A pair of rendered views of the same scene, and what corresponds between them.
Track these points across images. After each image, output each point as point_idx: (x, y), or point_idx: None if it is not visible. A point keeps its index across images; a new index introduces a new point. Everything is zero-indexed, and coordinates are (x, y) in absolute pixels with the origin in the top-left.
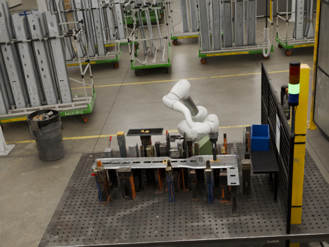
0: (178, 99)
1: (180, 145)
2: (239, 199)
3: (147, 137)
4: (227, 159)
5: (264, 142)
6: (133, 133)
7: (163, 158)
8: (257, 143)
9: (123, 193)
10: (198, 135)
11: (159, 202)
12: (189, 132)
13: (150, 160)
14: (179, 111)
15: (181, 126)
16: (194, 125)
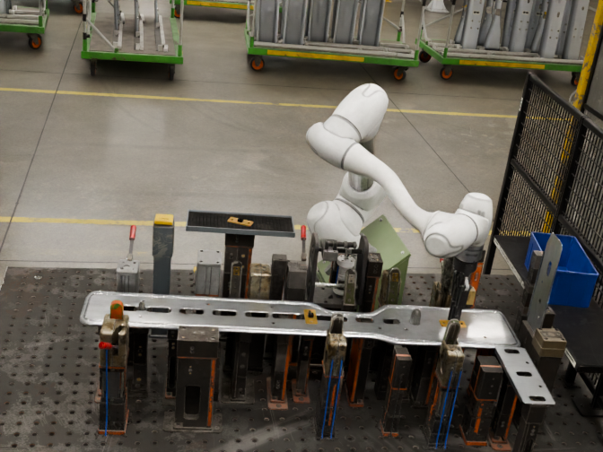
0: (357, 138)
1: (352, 272)
2: (511, 438)
3: (246, 239)
4: (485, 322)
5: (582, 285)
6: (206, 224)
7: (301, 307)
8: (565, 285)
9: (181, 405)
10: (448, 250)
11: (288, 438)
12: (343, 235)
13: (262, 308)
14: (363, 172)
15: (324, 216)
16: (433, 220)
